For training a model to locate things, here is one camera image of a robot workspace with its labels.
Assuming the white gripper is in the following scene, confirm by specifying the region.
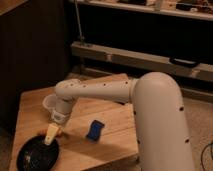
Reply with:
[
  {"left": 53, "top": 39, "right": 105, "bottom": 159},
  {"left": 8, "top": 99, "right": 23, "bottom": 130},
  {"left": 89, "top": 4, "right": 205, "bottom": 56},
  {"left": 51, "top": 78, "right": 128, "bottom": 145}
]
[{"left": 44, "top": 110, "right": 70, "bottom": 145}]

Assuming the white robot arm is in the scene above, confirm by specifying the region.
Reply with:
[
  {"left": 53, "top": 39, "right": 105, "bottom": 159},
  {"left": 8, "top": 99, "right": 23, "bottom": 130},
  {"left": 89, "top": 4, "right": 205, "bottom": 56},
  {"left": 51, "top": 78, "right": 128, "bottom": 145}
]
[{"left": 45, "top": 72, "right": 195, "bottom": 171}]

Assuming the black ceramic bowl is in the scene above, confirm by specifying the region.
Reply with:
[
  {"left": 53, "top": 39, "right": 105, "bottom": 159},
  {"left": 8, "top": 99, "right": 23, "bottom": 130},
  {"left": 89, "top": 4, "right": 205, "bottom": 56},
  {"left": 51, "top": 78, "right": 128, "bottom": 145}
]
[{"left": 16, "top": 135, "right": 60, "bottom": 171}]

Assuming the orange carrot toy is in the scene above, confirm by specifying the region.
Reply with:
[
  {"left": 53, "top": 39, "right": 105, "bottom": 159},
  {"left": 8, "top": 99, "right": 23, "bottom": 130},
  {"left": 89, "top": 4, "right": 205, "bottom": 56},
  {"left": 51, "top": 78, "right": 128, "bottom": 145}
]
[{"left": 37, "top": 129, "right": 69, "bottom": 139}]

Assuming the clear plastic cup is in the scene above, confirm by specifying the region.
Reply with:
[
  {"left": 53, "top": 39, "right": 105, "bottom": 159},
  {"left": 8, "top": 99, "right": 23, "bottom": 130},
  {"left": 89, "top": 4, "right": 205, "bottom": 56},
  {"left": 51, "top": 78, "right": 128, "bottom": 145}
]
[{"left": 42, "top": 94, "right": 57, "bottom": 112}]

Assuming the blue sponge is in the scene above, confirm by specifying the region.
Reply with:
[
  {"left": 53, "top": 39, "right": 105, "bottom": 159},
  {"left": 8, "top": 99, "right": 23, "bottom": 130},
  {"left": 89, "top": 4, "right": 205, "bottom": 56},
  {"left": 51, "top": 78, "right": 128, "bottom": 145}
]
[{"left": 86, "top": 120, "right": 105, "bottom": 141}]

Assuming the metal rod stand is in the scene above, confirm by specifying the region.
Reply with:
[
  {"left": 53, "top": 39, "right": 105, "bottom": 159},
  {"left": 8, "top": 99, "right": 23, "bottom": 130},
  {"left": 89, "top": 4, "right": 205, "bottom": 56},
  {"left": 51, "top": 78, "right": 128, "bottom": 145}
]
[{"left": 74, "top": 0, "right": 85, "bottom": 46}]

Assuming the wooden lower shelf beam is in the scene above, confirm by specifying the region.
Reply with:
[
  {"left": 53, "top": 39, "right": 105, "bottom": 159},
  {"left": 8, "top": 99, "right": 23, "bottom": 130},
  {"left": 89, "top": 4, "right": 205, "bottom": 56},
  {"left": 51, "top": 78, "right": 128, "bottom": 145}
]
[{"left": 71, "top": 41, "right": 213, "bottom": 82}]

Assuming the cluttered upper shelf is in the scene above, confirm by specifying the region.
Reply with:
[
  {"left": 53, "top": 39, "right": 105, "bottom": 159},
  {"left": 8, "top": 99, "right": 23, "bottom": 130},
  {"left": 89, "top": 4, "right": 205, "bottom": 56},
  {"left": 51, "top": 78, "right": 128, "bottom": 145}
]
[{"left": 68, "top": 0, "right": 213, "bottom": 22}]

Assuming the black handle on shelf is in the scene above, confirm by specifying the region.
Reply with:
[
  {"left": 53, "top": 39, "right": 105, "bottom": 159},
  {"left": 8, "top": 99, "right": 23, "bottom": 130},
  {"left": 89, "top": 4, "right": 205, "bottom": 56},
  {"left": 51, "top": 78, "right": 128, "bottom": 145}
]
[{"left": 169, "top": 58, "right": 200, "bottom": 68}]

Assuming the black cable on floor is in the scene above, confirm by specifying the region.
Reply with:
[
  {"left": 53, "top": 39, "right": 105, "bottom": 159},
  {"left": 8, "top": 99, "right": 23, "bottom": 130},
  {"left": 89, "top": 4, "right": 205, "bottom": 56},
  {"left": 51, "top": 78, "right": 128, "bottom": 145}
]
[{"left": 200, "top": 140, "right": 213, "bottom": 171}]

